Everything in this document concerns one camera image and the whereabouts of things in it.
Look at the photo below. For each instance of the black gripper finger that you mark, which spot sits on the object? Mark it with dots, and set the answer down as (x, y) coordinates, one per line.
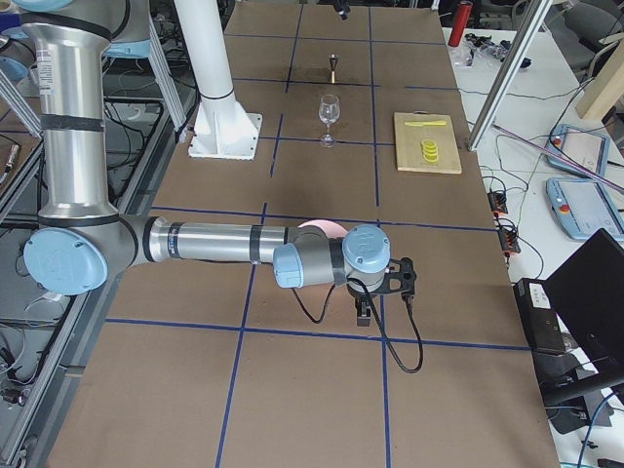
(363, 313)

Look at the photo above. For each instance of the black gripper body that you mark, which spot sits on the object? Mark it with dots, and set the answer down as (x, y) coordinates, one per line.
(361, 293)

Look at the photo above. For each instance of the steel double jigger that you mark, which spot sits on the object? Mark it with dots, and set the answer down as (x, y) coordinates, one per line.
(333, 61)

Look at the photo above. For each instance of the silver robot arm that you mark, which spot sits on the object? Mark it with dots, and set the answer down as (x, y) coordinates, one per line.
(83, 240)

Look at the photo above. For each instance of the clear wine glass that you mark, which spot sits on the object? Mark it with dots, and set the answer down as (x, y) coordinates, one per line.
(329, 113)

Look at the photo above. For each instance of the pink bowl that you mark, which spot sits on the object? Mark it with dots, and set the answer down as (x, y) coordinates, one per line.
(330, 228)

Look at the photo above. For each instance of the yellow lemon slice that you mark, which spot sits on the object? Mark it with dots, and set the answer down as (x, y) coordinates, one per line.
(430, 144)

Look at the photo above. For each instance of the wooden cutting board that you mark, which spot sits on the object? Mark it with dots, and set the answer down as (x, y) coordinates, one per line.
(408, 147)

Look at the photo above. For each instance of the yellow plastic knife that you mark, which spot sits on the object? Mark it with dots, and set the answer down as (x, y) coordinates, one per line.
(420, 124)

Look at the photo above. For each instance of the black monitor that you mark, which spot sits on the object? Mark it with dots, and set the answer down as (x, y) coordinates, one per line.
(586, 291)

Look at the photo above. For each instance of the blue teach pendant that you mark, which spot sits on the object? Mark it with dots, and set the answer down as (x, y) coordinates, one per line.
(582, 207)
(589, 149)

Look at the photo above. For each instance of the metal rod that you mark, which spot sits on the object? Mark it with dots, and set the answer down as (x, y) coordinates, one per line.
(560, 156)

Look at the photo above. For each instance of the clear plastic bag with parts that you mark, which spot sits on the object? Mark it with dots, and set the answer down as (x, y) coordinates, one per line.
(473, 46)

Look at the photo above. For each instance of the red metal bottle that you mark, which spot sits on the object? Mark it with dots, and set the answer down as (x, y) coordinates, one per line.
(460, 19)

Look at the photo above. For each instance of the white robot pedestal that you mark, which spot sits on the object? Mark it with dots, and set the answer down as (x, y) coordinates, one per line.
(222, 129)

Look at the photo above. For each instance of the wooden post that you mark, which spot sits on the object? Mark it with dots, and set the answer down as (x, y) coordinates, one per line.
(607, 87)

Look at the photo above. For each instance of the aluminium frame post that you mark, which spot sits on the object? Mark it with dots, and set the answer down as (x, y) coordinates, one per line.
(535, 15)

